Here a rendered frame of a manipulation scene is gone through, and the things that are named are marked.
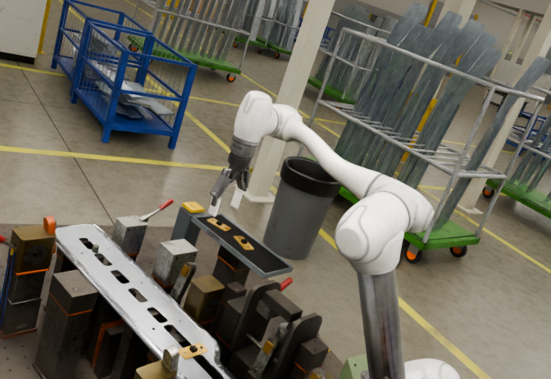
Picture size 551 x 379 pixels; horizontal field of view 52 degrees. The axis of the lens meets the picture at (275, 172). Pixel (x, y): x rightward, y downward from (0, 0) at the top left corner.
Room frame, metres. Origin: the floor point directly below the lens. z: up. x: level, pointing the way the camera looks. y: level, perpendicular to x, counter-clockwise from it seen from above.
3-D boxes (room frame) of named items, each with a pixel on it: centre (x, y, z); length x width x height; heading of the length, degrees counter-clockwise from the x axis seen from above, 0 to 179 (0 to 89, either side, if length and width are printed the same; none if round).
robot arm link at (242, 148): (1.78, 0.13, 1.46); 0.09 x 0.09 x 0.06
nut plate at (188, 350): (1.30, 0.05, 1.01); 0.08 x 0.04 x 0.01; 142
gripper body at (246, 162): (1.78, 0.13, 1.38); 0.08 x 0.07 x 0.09; 156
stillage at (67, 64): (7.09, 2.64, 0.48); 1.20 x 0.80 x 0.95; 37
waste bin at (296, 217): (4.30, -0.28, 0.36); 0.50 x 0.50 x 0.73
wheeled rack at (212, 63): (10.32, 2.27, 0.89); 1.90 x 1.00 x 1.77; 127
